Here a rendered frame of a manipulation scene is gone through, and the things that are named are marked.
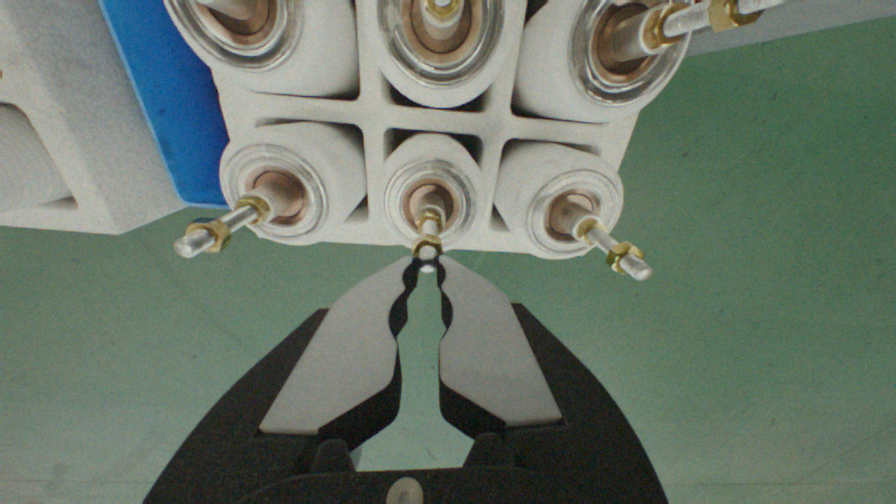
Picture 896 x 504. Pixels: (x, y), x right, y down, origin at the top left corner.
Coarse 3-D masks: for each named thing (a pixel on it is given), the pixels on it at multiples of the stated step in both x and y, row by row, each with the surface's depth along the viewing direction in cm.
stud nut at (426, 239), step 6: (426, 234) 14; (432, 234) 15; (420, 240) 14; (426, 240) 14; (432, 240) 14; (438, 240) 14; (414, 246) 14; (420, 246) 14; (432, 246) 14; (438, 246) 14; (414, 252) 14; (438, 252) 14
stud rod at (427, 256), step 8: (424, 224) 17; (432, 224) 17; (424, 232) 16; (432, 232) 16; (424, 248) 14; (432, 248) 14; (424, 256) 13; (432, 256) 13; (424, 264) 13; (432, 264) 13
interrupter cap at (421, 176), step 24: (408, 168) 19; (432, 168) 20; (456, 168) 20; (408, 192) 20; (432, 192) 21; (456, 192) 21; (408, 216) 21; (456, 216) 22; (408, 240) 22; (456, 240) 22
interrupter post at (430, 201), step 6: (420, 198) 21; (426, 198) 20; (432, 198) 20; (438, 198) 20; (420, 204) 19; (426, 204) 18; (432, 204) 18; (438, 204) 19; (420, 210) 18; (426, 210) 18; (432, 210) 18; (438, 210) 18; (444, 210) 20; (444, 216) 19; (444, 222) 19
